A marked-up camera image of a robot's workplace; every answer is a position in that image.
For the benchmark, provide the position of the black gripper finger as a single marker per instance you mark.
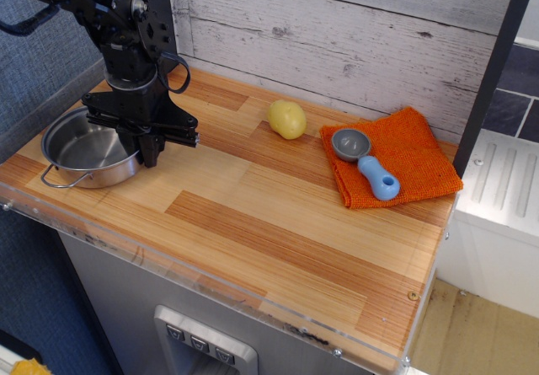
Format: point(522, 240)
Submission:
point(150, 147)
point(128, 140)

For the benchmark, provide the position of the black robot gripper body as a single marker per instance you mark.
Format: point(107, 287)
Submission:
point(147, 109)

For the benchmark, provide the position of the silver metal pot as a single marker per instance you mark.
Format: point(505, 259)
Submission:
point(86, 155)

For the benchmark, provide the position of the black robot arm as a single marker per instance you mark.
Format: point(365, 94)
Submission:
point(136, 42)

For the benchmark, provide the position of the orange woven cloth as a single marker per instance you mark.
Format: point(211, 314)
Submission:
point(405, 146)

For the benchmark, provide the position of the yellow object at corner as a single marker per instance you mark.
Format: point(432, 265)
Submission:
point(29, 367)

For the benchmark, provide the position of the clear acrylic edge guard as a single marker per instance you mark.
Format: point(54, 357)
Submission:
point(268, 275)

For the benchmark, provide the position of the yellow toy potato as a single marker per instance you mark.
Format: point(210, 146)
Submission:
point(287, 119)

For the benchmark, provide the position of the grey and blue scoop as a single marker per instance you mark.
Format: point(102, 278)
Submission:
point(352, 145)

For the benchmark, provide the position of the silver dispenser panel with buttons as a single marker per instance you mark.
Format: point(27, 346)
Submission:
point(191, 347)

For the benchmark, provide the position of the white ribbed cabinet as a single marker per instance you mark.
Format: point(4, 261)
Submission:
point(491, 244)

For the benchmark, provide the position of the dark grey right post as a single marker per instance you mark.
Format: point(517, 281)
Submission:
point(500, 53)

